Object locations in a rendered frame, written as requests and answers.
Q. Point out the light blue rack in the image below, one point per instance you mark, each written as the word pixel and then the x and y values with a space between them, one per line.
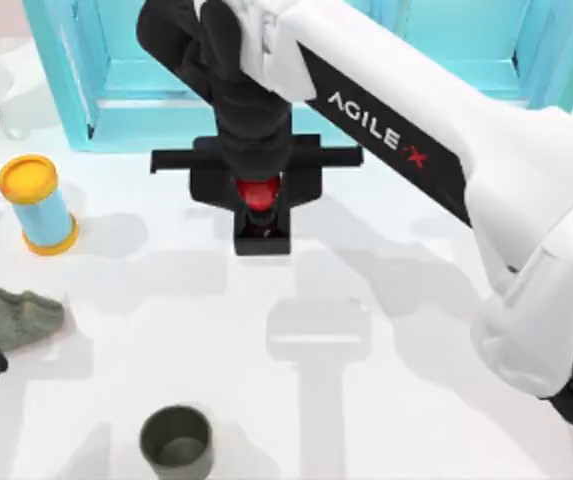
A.
pixel 131 75

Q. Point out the red rounded object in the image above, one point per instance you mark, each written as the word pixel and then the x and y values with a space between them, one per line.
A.
pixel 256 194

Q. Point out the grey-green cloth lump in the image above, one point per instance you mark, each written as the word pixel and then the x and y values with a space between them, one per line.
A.
pixel 18 317

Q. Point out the dark green cup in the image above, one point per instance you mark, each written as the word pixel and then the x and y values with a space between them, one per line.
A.
pixel 176 445

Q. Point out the blue can with yellow ends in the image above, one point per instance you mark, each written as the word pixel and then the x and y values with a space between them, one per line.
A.
pixel 41 210

